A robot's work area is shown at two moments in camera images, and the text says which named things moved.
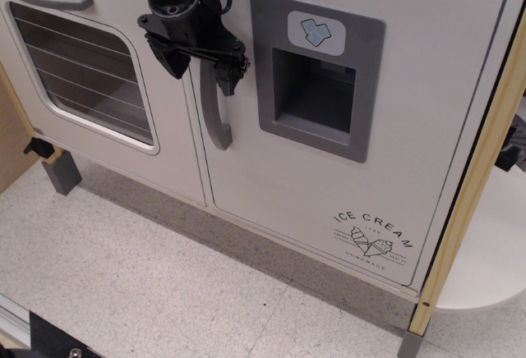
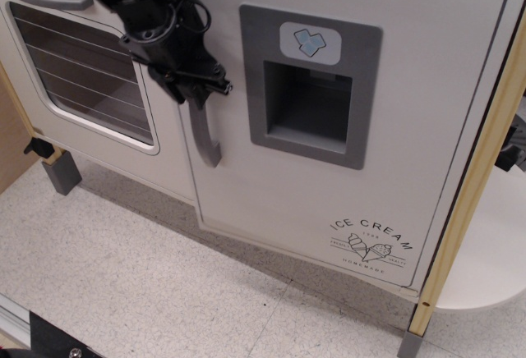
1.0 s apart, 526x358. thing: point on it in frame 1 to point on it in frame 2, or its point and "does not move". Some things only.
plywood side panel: (14, 139) does not move
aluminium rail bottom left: (15, 321) does not move
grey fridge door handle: (221, 134) to (210, 149)
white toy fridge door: (344, 129) does not move
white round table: (491, 266) does not move
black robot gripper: (200, 29) to (180, 59)
